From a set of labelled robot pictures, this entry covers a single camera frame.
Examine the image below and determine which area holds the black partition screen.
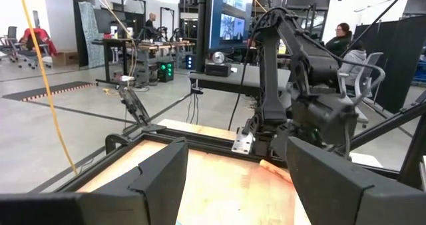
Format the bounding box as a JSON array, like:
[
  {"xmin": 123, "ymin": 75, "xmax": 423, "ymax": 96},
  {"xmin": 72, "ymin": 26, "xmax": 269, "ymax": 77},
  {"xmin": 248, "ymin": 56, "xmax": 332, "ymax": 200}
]
[{"xmin": 352, "ymin": 15, "xmax": 426, "ymax": 114}]

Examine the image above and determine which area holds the dark office chair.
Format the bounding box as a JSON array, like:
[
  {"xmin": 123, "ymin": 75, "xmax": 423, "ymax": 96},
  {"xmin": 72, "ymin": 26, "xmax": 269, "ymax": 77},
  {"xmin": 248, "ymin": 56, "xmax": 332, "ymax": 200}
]
[{"xmin": 0, "ymin": 25, "xmax": 21, "ymax": 63}]

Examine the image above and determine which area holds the cardboard box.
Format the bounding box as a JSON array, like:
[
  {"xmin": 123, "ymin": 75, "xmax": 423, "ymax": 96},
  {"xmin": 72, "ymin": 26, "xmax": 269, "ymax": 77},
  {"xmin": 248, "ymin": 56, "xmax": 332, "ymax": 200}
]
[{"xmin": 51, "ymin": 50, "xmax": 79, "ymax": 66}]

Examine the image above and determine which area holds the black monitor pole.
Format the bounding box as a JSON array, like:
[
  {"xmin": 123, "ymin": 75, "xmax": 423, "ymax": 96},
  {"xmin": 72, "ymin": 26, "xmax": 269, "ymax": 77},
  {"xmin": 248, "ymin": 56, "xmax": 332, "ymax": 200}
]
[{"xmin": 196, "ymin": 0, "xmax": 210, "ymax": 73}]

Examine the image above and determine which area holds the large monitor screen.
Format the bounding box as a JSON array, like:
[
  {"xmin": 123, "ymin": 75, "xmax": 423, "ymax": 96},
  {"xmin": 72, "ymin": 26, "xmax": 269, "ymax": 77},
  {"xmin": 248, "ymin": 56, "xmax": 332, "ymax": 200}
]
[{"xmin": 208, "ymin": 0, "xmax": 256, "ymax": 51}]

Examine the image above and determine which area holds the yellow hanging cable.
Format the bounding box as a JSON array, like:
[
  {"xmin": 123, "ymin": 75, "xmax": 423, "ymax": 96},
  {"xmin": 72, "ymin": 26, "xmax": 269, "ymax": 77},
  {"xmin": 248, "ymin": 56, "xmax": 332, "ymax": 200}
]
[{"xmin": 18, "ymin": 0, "xmax": 79, "ymax": 176}]

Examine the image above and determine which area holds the black mini computer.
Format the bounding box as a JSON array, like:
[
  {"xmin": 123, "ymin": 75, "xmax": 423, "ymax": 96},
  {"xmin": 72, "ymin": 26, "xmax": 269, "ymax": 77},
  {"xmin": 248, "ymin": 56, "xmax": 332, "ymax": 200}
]
[{"xmin": 205, "ymin": 62, "xmax": 232, "ymax": 78}]

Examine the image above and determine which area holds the black floor mat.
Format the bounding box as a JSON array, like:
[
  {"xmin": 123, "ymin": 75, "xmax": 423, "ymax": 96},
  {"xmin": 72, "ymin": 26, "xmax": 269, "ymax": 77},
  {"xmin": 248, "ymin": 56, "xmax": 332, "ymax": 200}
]
[{"xmin": 1, "ymin": 81, "xmax": 97, "ymax": 103}]

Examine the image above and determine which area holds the black diagonal frame strut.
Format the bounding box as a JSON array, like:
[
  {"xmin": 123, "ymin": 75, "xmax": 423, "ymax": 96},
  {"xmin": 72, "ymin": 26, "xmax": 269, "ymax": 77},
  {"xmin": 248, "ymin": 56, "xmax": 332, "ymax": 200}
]
[{"xmin": 349, "ymin": 91, "xmax": 426, "ymax": 191}]

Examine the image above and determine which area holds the round silver object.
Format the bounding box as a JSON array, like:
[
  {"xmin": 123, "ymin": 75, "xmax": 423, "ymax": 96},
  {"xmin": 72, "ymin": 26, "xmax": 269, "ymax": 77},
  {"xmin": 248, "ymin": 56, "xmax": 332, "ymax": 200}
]
[{"xmin": 212, "ymin": 51, "xmax": 226, "ymax": 65}]

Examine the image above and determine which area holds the grey office chair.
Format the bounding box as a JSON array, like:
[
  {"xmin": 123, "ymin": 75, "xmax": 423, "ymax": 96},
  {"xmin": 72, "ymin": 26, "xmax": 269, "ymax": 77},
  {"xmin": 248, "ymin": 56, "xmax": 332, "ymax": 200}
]
[{"xmin": 337, "ymin": 51, "xmax": 387, "ymax": 129}]

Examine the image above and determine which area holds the computer with green lights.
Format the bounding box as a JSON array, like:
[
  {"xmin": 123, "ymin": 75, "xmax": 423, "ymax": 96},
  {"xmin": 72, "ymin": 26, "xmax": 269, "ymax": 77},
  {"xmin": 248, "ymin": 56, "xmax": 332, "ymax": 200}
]
[{"xmin": 156, "ymin": 61, "xmax": 175, "ymax": 83}]

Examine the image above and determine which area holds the black tripod stand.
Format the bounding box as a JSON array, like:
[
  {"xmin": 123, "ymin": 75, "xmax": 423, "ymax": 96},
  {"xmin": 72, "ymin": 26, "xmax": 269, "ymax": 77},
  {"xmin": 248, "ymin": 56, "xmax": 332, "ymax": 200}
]
[{"xmin": 118, "ymin": 85, "xmax": 167, "ymax": 136}]

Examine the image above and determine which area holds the black desk cable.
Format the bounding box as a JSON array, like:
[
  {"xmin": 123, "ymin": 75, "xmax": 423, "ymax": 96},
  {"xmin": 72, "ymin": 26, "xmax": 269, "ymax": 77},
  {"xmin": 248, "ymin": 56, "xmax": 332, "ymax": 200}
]
[{"xmin": 228, "ymin": 51, "xmax": 250, "ymax": 131}]

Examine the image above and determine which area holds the red jacket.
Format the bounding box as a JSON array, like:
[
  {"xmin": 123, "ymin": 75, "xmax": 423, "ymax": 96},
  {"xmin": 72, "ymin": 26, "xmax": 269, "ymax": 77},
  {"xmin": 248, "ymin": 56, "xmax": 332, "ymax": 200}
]
[{"xmin": 19, "ymin": 27, "xmax": 57, "ymax": 56}]

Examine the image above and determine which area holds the black standing desk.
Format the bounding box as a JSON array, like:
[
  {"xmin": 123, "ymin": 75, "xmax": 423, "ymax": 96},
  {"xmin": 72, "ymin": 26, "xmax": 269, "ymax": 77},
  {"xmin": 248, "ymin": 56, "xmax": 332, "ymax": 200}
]
[{"xmin": 91, "ymin": 37, "xmax": 134, "ymax": 86}]

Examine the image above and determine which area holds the orange highlighter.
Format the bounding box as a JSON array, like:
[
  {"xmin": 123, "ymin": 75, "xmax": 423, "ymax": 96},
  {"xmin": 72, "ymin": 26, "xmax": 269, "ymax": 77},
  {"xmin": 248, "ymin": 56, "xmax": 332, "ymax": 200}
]
[{"xmin": 259, "ymin": 159, "xmax": 294, "ymax": 183}]

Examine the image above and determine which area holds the grey patterned panel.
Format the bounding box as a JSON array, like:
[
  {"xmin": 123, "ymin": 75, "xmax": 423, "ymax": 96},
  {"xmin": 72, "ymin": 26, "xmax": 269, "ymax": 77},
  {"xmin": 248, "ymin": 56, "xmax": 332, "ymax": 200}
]
[{"xmin": 78, "ymin": 1, "xmax": 106, "ymax": 69}]

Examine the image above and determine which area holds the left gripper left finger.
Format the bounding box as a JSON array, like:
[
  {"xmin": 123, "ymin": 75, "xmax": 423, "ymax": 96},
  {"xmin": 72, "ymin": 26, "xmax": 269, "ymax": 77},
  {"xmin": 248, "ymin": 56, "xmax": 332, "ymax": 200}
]
[{"xmin": 78, "ymin": 137, "xmax": 190, "ymax": 225}]

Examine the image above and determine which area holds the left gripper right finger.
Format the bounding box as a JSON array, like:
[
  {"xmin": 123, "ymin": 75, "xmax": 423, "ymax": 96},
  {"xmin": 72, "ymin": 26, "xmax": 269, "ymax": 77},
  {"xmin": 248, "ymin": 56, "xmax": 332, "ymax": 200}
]
[{"xmin": 286, "ymin": 136, "xmax": 375, "ymax": 225}]

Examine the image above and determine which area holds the grey desk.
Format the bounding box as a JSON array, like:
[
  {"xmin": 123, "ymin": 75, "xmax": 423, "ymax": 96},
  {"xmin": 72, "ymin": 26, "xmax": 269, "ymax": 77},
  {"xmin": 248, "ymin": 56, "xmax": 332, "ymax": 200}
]
[{"xmin": 189, "ymin": 63, "xmax": 294, "ymax": 96}]

